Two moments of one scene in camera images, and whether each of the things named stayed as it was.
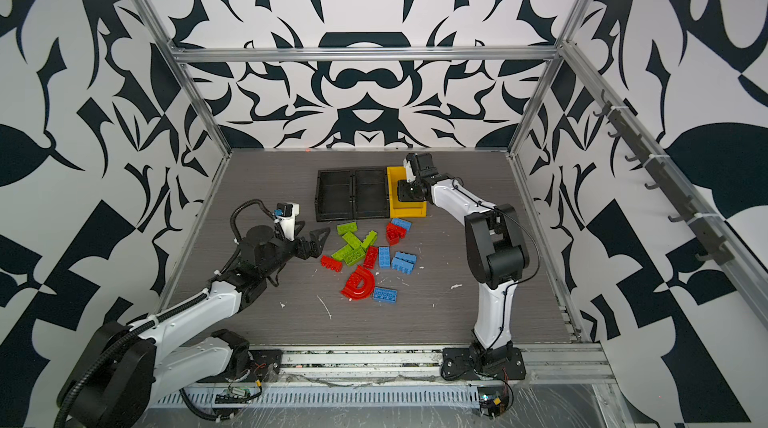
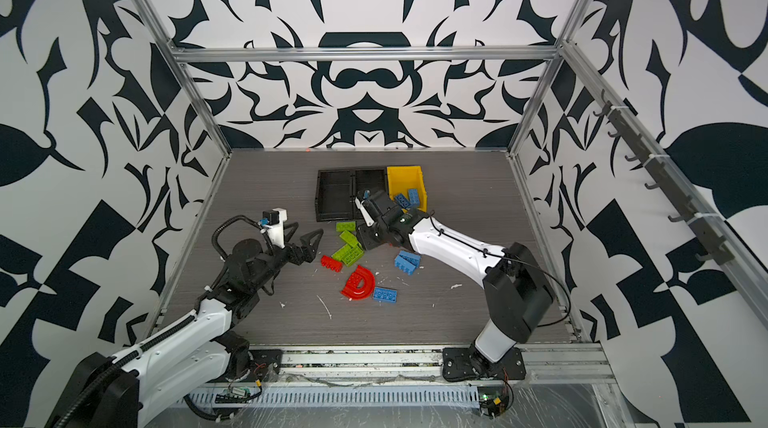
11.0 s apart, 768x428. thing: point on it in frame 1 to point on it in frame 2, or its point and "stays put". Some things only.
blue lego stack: [404, 262] stays put
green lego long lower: [345, 253] stays put
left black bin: [334, 197] stays put
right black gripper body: [410, 191] to [375, 235]
